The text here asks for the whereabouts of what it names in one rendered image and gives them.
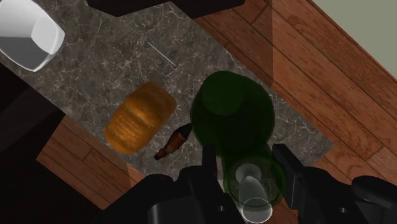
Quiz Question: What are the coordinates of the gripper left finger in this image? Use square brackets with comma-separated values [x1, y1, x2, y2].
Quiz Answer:
[93, 143, 246, 224]

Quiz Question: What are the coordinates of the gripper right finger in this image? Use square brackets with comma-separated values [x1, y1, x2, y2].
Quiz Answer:
[272, 143, 397, 224]

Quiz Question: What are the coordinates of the small brown bottle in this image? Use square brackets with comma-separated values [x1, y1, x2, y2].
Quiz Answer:
[153, 122, 194, 162]

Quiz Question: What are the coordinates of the green glass bottle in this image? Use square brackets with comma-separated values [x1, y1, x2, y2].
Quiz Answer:
[190, 70, 287, 224]

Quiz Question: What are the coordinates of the golden brown bread loaf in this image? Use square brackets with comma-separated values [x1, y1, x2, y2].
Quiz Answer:
[104, 81, 178, 155]

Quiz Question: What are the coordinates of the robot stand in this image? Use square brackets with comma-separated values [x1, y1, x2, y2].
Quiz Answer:
[86, 0, 246, 18]

